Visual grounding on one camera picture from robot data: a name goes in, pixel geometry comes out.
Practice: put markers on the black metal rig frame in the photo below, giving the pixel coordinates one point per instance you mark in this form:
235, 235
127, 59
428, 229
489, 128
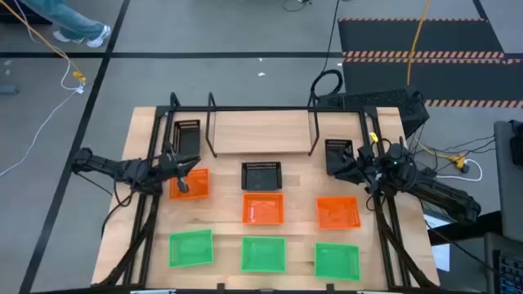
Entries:
261, 108

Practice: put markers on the white paper sheet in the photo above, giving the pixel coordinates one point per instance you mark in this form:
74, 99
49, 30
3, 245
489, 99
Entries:
440, 255

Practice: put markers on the black computer box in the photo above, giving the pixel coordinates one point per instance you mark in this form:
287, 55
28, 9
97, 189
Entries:
380, 102

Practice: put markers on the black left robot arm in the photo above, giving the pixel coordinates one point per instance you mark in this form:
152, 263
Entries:
106, 165

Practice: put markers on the green plastic basket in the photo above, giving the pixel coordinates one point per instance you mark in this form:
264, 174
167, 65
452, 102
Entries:
191, 248
337, 261
263, 254

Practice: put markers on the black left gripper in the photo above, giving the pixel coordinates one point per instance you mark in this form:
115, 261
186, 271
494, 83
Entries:
172, 165

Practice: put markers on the orange plastic basket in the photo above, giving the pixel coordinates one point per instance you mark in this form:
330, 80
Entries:
198, 183
263, 209
338, 213

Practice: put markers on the dark keyboard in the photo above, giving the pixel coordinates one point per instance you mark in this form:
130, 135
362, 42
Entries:
510, 273

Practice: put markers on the person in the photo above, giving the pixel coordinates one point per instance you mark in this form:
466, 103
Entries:
77, 22

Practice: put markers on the grey side cabinet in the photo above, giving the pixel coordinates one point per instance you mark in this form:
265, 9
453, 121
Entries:
508, 196

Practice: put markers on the small yellow tag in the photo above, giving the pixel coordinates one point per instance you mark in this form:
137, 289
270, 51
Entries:
373, 136

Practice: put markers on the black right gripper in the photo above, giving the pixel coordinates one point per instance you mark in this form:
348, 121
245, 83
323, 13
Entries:
361, 165

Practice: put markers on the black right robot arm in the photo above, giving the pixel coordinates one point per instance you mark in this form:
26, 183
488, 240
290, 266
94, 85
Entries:
441, 196

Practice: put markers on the black plastic basket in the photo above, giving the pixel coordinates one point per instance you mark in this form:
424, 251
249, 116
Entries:
188, 141
261, 176
338, 145

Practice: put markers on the black device on cabinet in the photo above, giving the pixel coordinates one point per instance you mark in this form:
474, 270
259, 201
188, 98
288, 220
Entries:
517, 149

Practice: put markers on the black hazard-striped floor mat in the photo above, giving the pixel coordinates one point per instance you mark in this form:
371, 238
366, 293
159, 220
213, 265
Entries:
421, 36

